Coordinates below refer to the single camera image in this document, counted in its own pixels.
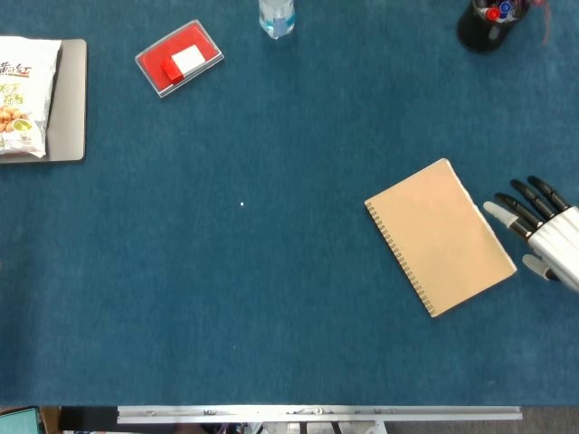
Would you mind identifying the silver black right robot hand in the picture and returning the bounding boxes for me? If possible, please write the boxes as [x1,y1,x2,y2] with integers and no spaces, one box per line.
[482,175,579,294]

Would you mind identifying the kraft cover spiral notebook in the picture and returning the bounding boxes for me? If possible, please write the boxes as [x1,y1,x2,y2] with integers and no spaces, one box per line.
[364,157,518,318]

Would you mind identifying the black mesh pen holder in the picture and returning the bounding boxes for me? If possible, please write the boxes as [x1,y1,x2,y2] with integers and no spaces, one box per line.
[456,0,530,54]

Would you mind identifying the upright clear water bottle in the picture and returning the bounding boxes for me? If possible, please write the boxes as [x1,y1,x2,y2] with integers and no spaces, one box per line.
[258,0,297,40]

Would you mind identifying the red stamp pad case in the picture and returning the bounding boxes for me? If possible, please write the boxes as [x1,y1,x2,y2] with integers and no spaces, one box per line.
[134,19,225,99]

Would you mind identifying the red and white stamp block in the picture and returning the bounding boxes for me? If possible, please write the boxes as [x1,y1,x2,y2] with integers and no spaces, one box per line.
[160,43,205,86]

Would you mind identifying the grey closed laptop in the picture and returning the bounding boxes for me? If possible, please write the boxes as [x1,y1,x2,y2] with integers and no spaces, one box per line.
[0,38,88,165]

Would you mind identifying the white snack bag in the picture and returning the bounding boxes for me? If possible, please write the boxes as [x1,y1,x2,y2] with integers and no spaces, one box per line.
[0,35,63,159]

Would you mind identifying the teal flat object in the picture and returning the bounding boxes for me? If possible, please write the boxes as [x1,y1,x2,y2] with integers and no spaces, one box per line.
[0,406,42,434]

